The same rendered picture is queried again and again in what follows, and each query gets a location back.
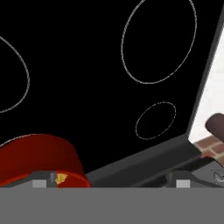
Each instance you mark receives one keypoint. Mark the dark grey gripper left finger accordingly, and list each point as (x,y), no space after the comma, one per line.
(43,177)

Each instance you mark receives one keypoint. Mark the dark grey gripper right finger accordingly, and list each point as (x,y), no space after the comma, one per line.
(178,175)

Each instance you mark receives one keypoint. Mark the red pot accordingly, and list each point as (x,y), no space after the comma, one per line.
(40,154)

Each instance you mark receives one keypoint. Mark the grey stove knob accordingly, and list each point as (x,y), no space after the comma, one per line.
(218,176)

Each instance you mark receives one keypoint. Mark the dark brown rounded object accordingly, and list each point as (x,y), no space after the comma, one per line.
(216,124)

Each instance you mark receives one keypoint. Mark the black hob with grey frame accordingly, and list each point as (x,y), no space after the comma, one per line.
(87,73)

